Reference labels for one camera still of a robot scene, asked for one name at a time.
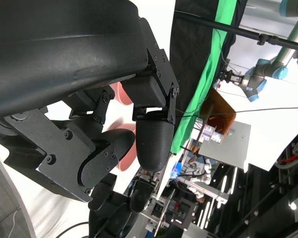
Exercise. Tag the amber transparent box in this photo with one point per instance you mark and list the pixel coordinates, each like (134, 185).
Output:
(221, 111)

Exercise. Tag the black background robot gripper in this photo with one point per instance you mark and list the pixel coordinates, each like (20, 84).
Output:
(232, 77)

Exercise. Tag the black boom pole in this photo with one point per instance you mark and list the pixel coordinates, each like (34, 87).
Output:
(238, 29)

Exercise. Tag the black backdrop curtain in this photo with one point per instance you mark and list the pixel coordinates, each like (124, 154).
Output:
(188, 62)

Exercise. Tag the green cloth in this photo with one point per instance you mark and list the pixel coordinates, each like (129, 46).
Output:
(203, 81)

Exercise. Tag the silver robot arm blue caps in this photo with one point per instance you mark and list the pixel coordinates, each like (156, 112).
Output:
(263, 67)

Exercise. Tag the white flat panel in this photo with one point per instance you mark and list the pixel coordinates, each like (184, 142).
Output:
(233, 146)

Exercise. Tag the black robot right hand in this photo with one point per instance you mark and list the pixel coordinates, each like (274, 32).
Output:
(106, 213)

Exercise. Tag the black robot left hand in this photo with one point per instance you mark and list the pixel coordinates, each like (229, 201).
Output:
(64, 49)

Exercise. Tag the pink plastic bowl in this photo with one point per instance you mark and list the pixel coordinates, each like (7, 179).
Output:
(127, 161)
(121, 96)

